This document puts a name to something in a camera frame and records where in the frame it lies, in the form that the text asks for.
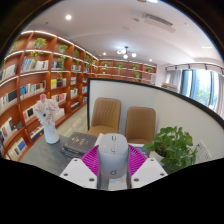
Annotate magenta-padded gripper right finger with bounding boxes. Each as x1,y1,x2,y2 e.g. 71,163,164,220
128,144,169,189

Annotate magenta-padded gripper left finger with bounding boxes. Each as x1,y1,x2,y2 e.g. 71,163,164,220
59,144,101,189

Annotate white computer mouse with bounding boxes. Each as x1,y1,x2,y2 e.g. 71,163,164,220
97,133,130,192

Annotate dark hardcover book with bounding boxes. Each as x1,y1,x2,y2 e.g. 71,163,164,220
60,146,84,159
63,131,98,155

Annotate green potted plant white pot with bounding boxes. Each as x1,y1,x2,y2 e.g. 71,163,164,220
142,125,201,173

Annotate tan upholstered chair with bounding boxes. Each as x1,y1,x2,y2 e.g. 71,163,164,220
87,97,122,138
125,106,157,145

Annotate pink and white flower bouquet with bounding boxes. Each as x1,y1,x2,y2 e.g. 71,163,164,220
34,93,61,127

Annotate window with curtains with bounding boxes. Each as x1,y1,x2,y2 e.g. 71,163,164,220
164,63,224,118

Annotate orange wooden bookshelf unit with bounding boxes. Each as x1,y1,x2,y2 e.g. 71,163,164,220
0,29,158,161

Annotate ceiling lamp with round bulbs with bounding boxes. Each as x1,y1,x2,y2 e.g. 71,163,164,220
116,45,138,60

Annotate ceiling air conditioner vent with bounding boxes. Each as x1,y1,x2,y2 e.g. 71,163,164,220
142,12,175,28

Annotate white wall outlet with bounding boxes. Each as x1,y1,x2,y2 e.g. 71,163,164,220
203,149,213,163
196,139,207,158

